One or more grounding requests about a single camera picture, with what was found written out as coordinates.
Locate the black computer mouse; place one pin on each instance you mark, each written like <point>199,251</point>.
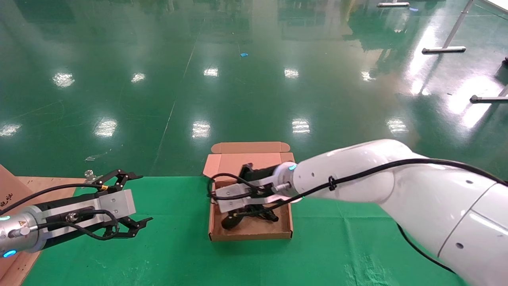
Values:
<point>230,223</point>

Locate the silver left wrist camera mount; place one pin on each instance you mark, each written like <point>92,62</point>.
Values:
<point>115,204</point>

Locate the clear plastic scrap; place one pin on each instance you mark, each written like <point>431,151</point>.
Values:
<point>92,158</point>

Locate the large brown printed carton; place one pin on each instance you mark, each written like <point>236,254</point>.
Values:
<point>8,186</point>

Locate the short white table foot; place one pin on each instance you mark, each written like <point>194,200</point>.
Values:
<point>393,4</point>

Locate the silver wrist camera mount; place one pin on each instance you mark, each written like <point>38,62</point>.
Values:
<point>115,204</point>
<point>234,198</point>

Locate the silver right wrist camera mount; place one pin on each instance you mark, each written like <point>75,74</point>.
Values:
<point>234,198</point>

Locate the green table cloth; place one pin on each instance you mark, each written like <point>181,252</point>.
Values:
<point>170,254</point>

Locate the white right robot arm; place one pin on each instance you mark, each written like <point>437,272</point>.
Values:
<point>377,171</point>

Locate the silver binder clip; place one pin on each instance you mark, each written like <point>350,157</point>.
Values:
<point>89,174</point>

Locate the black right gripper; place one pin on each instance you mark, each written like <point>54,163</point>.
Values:
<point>266,174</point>

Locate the open brown cardboard mailer box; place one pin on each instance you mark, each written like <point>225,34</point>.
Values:
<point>254,232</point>

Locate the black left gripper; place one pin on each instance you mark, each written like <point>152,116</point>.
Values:
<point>71,238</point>

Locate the grey table foot bar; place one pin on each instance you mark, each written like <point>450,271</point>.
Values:
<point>488,98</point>

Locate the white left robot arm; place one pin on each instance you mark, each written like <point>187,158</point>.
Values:
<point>20,230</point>

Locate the white table leg with foot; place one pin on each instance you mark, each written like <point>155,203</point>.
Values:
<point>444,49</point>

